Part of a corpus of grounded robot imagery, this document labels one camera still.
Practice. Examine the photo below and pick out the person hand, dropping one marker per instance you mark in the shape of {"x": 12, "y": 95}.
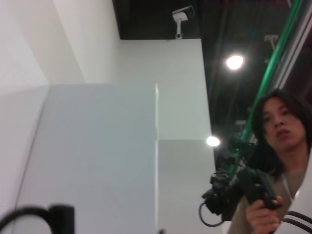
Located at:
{"x": 263, "y": 219}

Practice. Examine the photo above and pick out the black handheld control device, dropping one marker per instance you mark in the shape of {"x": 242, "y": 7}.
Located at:
{"x": 234, "y": 192}

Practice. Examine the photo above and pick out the black glasses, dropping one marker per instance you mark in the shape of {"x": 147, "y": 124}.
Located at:
{"x": 62, "y": 219}

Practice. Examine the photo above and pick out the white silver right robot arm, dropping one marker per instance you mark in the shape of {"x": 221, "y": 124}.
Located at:
{"x": 302, "y": 229}

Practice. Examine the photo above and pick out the person beige jacket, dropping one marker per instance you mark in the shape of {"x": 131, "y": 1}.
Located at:
{"x": 285, "y": 185}

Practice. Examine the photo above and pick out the round ceiling light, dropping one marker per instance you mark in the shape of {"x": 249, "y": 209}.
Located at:
{"x": 212, "y": 141}
{"x": 234, "y": 62}

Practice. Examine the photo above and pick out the person head dark hair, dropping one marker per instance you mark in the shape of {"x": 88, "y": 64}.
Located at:
{"x": 280, "y": 122}

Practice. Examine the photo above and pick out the green ceiling pipe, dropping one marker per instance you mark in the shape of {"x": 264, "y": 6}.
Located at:
{"x": 273, "y": 58}

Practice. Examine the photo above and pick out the grey ceiling hanger bracket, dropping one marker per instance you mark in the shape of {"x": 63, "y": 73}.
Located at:
{"x": 271, "y": 37}
{"x": 240, "y": 122}

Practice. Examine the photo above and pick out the grey ceiling rail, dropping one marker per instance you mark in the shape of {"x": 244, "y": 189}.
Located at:
{"x": 296, "y": 46}

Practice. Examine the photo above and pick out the white security camera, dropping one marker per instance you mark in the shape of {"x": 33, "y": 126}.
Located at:
{"x": 180, "y": 17}

